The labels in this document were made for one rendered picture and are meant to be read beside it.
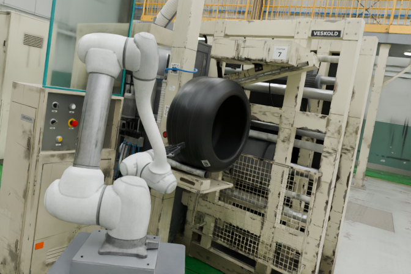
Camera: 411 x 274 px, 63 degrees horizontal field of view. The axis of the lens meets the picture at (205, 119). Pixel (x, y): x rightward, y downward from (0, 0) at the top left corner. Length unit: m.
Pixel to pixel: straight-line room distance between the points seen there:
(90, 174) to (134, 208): 0.21
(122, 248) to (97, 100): 0.57
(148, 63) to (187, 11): 0.98
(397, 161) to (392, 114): 1.36
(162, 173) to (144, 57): 0.53
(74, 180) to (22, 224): 0.97
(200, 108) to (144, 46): 0.63
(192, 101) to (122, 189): 0.80
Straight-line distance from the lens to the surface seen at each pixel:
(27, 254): 2.30
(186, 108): 1.93
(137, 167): 1.65
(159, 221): 2.42
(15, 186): 2.32
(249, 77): 2.40
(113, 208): 1.33
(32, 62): 5.39
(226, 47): 2.39
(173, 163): 2.16
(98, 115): 1.38
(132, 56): 1.40
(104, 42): 1.42
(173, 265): 1.53
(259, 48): 2.26
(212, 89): 1.94
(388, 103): 11.19
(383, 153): 11.14
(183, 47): 2.28
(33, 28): 5.39
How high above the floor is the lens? 1.37
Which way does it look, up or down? 4 degrees down
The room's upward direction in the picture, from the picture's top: 9 degrees clockwise
